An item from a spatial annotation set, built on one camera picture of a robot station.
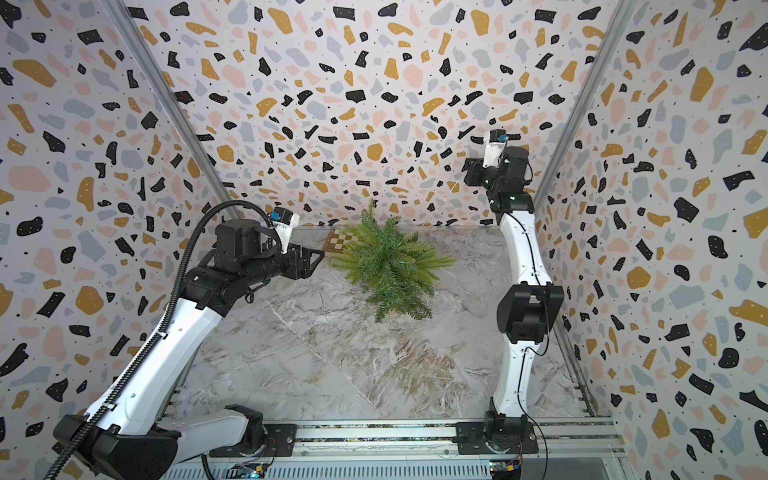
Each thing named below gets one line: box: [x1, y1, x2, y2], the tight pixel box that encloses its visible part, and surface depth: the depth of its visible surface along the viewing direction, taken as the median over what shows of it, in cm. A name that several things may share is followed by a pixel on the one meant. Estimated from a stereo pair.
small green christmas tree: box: [331, 199, 456, 323], surface depth 78 cm
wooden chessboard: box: [324, 229, 359, 253], surface depth 116 cm
